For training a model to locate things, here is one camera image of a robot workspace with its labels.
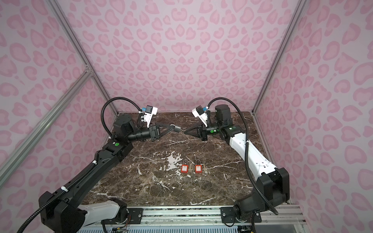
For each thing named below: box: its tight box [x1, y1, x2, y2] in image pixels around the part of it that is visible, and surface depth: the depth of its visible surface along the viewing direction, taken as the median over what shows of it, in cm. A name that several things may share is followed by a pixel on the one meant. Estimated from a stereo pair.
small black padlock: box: [169, 123, 182, 133], surface depth 66 cm
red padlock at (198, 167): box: [195, 159, 203, 174], surface depth 90 cm
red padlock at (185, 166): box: [181, 159, 189, 174], surface depth 90 cm
